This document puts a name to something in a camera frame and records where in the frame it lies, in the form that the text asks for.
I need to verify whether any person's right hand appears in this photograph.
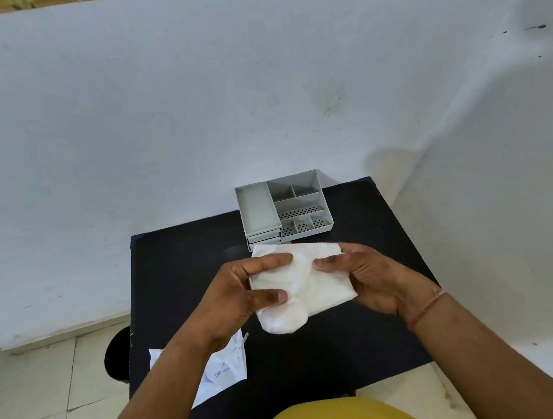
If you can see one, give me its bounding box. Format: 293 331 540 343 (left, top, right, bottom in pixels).
310 231 447 330

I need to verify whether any person's left hand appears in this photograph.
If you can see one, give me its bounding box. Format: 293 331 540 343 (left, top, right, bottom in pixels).
180 252 304 356

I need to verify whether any person's right forearm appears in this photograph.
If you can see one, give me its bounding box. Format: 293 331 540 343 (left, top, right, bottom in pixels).
405 278 553 419

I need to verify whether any person's left forearm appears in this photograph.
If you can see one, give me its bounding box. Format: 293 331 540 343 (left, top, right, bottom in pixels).
64 322 232 419

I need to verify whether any white plastic packet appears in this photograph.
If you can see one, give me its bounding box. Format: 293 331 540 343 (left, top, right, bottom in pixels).
146 326 257 415

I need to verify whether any grey plastic desk organizer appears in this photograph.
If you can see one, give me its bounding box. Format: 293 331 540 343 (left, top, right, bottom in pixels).
233 167 337 258

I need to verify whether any black round stool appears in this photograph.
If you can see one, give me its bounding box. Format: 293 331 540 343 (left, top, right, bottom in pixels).
100 326 138 386

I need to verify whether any thin orange thread bracelet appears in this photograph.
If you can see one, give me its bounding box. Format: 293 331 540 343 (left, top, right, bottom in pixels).
403 286 453 332

